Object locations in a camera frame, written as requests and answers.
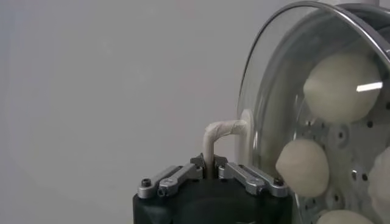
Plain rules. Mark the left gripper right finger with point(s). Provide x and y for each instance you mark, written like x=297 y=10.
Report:
x=253 y=181

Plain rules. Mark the stainless steel steamer basket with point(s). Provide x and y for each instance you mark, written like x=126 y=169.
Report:
x=341 y=134

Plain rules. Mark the round glass pot lid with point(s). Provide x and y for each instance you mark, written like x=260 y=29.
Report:
x=222 y=128

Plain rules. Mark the white steamed baozi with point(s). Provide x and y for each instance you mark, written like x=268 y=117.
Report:
x=303 y=172
x=338 y=91
x=341 y=218
x=381 y=182

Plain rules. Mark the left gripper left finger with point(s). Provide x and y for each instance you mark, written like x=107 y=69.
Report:
x=173 y=181

